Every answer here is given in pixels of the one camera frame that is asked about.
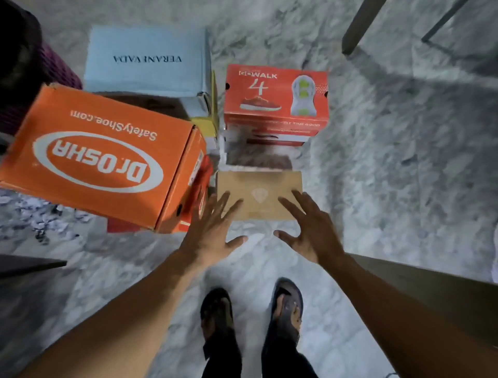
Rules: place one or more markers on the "person's left hand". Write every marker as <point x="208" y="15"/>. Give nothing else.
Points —
<point x="208" y="237"/>

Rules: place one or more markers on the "person's right hand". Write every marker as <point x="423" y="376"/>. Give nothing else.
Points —
<point x="317" y="237"/>

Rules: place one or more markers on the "red Nike shoe box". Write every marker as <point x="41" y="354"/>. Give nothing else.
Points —
<point x="204" y="183"/>

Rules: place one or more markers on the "brown cardboard shoe box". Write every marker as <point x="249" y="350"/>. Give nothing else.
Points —
<point x="256" y="187"/>

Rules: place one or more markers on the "white Skechers ArchFit shoe box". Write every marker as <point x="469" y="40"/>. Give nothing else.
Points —
<point x="288" y="136"/>

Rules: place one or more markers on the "yellow shoebox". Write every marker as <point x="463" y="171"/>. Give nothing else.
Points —
<point x="212" y="117"/>

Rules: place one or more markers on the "orange Dr.Osha shoe box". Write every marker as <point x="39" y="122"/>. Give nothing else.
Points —
<point x="97" y="155"/>

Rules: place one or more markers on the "red Skechers GoWalk shoe box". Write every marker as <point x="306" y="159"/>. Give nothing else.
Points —
<point x="272" y="97"/>

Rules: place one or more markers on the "pile of paper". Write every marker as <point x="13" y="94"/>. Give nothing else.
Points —
<point x="39" y="222"/>

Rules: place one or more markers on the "light blue Veranevada box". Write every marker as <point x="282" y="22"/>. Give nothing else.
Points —
<point x="144" y="58"/>

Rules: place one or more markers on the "person's right forearm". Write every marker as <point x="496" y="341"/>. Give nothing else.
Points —
<point x="408" y="335"/>

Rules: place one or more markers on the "person's left forearm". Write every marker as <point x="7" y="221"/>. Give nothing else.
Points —
<point x="116" y="331"/>

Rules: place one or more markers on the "person's left foot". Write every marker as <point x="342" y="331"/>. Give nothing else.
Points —
<point x="225" y="305"/>

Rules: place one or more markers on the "person's foot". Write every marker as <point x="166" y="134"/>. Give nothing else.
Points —
<point x="225" y="305"/>
<point x="278" y="311"/>

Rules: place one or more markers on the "person's right foot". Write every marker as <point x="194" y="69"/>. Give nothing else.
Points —
<point x="278" y="311"/>

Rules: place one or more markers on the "black sandal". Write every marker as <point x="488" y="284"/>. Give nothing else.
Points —
<point x="216" y="294"/>
<point x="290" y="286"/>

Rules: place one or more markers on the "black trousers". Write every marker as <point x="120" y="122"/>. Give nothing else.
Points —
<point x="284" y="362"/>

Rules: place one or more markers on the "purple plastic basket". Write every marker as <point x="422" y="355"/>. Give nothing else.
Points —
<point x="58" y="74"/>

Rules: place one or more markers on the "thin dark metal bar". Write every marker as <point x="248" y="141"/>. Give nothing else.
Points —
<point x="443" y="21"/>

